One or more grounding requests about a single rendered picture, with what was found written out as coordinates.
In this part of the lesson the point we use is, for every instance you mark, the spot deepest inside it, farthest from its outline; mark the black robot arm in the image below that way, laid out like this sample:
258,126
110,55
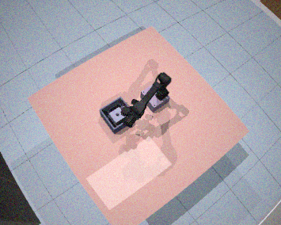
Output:
138,108

